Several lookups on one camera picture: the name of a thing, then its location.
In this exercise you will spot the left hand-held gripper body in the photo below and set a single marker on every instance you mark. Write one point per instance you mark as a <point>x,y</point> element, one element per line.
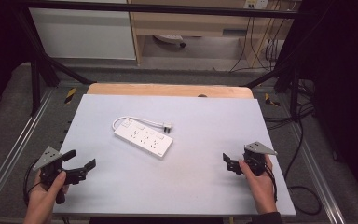
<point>50,157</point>

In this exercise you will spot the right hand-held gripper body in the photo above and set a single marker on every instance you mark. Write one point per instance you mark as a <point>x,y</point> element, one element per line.
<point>256,158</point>

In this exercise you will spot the white power strip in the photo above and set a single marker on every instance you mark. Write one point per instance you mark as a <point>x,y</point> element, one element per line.
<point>169,39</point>
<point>144,140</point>

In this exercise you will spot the white plug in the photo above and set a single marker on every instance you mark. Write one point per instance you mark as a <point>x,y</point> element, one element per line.
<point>167,127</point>

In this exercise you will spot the person's right hand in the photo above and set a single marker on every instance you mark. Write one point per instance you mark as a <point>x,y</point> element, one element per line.
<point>262,189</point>

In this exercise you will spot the person's left hand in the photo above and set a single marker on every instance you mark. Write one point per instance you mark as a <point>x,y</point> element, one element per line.
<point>42,199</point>

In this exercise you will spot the wooden table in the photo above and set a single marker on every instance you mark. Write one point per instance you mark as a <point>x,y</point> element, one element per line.
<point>167,90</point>

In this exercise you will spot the white cabinet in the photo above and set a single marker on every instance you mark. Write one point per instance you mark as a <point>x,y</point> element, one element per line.
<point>80,34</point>

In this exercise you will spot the white power strip under desk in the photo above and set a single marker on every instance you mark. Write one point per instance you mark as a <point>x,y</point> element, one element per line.
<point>169,39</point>

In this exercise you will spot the light wooden desk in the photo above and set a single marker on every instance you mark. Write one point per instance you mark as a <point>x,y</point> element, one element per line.
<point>199,23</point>

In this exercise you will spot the aluminium floor rail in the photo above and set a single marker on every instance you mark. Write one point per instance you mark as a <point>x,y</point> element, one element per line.
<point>318,180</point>
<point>15,149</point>

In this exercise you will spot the white wall socket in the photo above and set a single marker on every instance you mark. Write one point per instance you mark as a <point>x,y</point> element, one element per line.
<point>256,3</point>

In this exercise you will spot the black metal frame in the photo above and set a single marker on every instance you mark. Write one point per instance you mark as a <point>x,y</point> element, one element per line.
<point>167,8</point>

